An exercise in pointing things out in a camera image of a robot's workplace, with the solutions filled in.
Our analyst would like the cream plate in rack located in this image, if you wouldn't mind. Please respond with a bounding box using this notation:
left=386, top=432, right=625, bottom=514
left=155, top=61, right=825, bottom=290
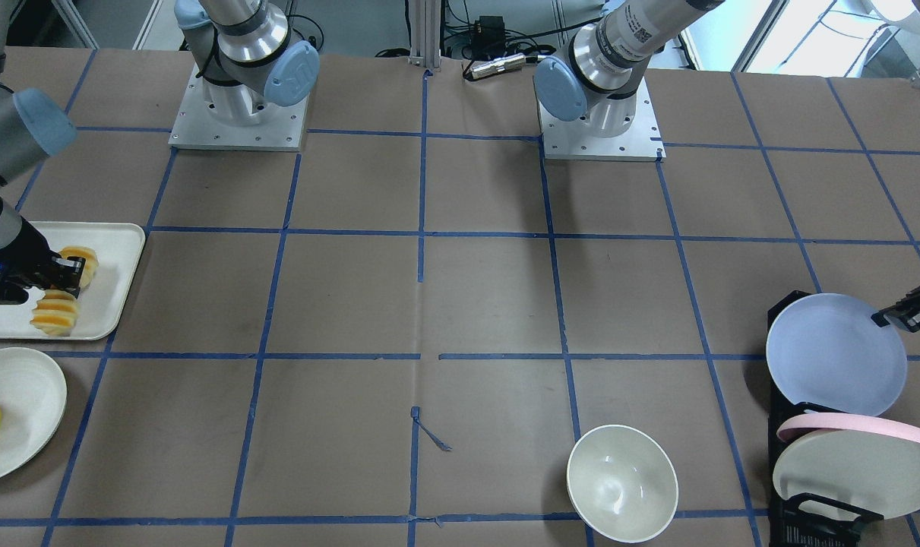
left=772, top=430, right=920, bottom=519

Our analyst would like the cream bowl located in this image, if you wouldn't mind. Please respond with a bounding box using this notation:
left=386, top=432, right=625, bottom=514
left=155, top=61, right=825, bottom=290
left=566, top=425, right=681, bottom=544

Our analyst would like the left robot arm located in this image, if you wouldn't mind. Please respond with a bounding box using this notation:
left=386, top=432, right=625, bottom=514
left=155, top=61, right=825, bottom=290
left=513, top=1, right=920, bottom=353

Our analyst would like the pink plate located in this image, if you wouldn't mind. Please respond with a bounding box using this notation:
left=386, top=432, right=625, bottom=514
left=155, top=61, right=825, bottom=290
left=776, top=412, right=920, bottom=444

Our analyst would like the blue plate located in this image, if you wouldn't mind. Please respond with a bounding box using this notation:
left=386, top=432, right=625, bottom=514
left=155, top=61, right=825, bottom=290
left=765, top=293, right=909, bottom=416

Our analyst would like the cream rectangular tray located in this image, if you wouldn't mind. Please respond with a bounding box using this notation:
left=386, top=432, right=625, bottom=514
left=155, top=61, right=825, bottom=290
left=0, top=221, right=147, bottom=341

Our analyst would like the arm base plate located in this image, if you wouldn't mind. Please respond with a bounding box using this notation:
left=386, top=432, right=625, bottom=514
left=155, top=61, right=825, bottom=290
left=169, top=65, right=311, bottom=152
left=537, top=80, right=667, bottom=162

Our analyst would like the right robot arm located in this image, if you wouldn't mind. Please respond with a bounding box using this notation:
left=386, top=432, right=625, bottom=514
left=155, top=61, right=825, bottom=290
left=0, top=1, right=320, bottom=305

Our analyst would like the aluminium frame post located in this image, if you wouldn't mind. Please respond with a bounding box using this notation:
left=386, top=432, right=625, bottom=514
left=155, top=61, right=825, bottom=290
left=405, top=0, right=444, bottom=73

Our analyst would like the cream round plate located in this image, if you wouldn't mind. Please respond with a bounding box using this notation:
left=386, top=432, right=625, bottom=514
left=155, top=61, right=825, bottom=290
left=0, top=347, right=68, bottom=478

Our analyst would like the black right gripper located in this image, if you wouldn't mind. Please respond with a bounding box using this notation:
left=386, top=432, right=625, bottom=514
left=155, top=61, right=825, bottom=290
left=0, top=220, right=86, bottom=305

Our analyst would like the black dish rack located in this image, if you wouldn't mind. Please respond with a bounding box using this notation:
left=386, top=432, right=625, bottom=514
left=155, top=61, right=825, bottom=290
left=767, top=290, right=886, bottom=547

